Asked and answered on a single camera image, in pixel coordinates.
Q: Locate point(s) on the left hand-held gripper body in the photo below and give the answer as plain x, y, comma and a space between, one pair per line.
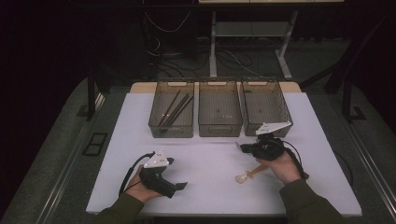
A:
155, 182

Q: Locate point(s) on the brown chopstick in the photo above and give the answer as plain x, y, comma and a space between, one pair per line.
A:
174, 111
169, 107

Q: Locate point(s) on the black floor outlet cover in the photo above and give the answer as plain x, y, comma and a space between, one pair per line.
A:
95, 143

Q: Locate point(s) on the black metal stand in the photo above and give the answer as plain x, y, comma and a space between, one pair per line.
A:
91, 93
347, 99

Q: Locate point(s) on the white metal desk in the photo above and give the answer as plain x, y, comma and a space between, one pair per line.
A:
213, 46

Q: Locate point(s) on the person's right hand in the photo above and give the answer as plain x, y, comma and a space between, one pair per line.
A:
285, 169

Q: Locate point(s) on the white table cover board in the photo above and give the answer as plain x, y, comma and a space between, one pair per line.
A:
211, 193

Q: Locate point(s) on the wooden spoon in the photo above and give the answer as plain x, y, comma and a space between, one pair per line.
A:
241, 178

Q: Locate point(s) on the translucent brown plastic bin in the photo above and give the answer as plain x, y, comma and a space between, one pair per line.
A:
266, 105
158, 102
220, 109

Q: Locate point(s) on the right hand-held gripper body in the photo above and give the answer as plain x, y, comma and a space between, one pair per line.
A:
269, 149

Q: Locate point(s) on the person's left hand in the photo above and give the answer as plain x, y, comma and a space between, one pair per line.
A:
140, 188

